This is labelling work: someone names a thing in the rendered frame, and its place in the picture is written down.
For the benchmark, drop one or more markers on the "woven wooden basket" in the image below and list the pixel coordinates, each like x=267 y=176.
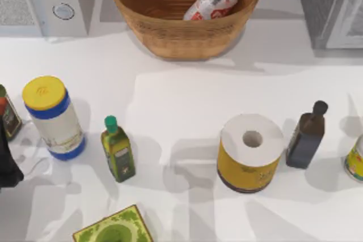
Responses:
x=181 y=35

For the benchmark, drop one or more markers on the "green bottle with green cap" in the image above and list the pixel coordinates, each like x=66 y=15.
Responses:
x=119 y=151

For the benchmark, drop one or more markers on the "toilet paper roll yellow wrapper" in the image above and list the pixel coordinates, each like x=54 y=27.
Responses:
x=249 y=157

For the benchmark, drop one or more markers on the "white canister with yellow lid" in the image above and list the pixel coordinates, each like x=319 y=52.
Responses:
x=55 y=123

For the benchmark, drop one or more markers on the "dark brown bottle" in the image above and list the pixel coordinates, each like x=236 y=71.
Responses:
x=304 y=142

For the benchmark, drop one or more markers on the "green box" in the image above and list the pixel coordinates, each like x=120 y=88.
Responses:
x=113 y=226

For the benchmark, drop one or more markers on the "round microwave knob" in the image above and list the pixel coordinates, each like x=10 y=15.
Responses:
x=63 y=11

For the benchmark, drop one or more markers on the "dark bottle with orange label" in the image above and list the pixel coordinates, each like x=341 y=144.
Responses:
x=10 y=120

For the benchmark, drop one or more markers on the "grey cabinet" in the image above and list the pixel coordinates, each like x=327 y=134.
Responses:
x=331 y=6

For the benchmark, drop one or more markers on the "yellow and white can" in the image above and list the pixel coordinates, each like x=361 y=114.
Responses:
x=356 y=159

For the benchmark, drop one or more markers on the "pale microwave oven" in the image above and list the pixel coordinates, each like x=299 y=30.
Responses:
x=28 y=4

